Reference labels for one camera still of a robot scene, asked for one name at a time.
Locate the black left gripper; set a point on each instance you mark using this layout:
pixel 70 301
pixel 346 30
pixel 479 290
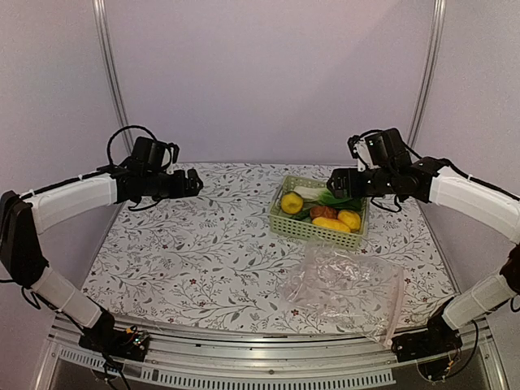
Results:
pixel 181 190

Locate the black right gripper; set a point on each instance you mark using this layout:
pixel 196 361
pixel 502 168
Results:
pixel 353 190

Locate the orange yellow mango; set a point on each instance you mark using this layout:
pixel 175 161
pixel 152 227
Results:
pixel 333 224

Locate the green white bok choy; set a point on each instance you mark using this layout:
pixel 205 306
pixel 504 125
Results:
pixel 323 197

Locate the clear zip top bag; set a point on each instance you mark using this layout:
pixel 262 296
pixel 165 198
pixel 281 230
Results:
pixel 355 293

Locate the pale green plastic basket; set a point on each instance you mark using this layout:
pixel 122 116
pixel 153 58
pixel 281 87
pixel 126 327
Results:
pixel 288 225

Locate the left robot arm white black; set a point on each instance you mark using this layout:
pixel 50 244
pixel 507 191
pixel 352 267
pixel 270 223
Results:
pixel 25 217

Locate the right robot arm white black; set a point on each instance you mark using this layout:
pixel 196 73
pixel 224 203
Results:
pixel 433 180

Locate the yellow green pear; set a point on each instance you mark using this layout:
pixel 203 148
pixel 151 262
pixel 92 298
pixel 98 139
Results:
pixel 351 219

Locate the brown shiitake mushroom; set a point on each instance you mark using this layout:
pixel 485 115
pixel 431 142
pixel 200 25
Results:
pixel 323 211

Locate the floral patterned table mat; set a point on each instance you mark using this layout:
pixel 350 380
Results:
pixel 209 261

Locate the yellow lemon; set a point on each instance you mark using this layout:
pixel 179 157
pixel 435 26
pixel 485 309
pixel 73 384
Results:
pixel 291 203

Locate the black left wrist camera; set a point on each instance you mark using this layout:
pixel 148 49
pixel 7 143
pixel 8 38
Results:
pixel 154 155

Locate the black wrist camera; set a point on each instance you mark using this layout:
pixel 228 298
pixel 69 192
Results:
pixel 379 148
pixel 154 155

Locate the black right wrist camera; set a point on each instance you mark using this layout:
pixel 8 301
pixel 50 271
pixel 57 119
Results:
pixel 379 148

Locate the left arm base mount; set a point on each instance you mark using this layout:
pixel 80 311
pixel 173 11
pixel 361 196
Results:
pixel 104 338

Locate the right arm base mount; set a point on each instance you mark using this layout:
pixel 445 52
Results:
pixel 437 339

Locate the right aluminium frame post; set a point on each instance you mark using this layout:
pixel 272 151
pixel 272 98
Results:
pixel 433 49

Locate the aluminium frame post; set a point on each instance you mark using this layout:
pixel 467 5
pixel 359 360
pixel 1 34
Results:
pixel 433 49
pixel 104 38

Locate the left aluminium frame post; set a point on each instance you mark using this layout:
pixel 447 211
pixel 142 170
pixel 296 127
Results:
pixel 104 38

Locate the aluminium front rail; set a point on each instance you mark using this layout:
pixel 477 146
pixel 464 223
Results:
pixel 181 357

